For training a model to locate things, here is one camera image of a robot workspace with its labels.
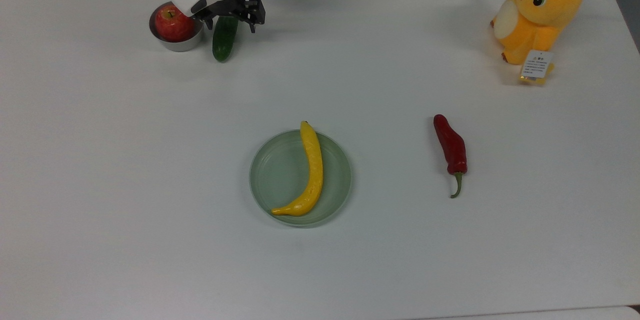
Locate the yellow plush toy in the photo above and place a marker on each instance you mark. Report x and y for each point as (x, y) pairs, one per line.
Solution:
(542, 9)

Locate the pale green plate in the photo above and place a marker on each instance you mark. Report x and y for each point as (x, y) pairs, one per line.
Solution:
(280, 175)

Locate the red apple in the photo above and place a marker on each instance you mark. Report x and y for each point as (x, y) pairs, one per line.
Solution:
(172, 24)

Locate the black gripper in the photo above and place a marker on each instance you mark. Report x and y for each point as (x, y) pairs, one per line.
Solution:
(232, 7)

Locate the green cucumber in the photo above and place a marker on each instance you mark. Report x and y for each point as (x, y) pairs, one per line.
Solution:
(224, 42)

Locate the yellow banana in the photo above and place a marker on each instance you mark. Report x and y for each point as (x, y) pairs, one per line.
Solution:
(314, 170)

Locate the red chili pepper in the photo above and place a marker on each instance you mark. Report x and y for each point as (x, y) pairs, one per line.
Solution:
(452, 149)

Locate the metal bowl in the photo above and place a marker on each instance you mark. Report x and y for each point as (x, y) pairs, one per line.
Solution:
(180, 45)

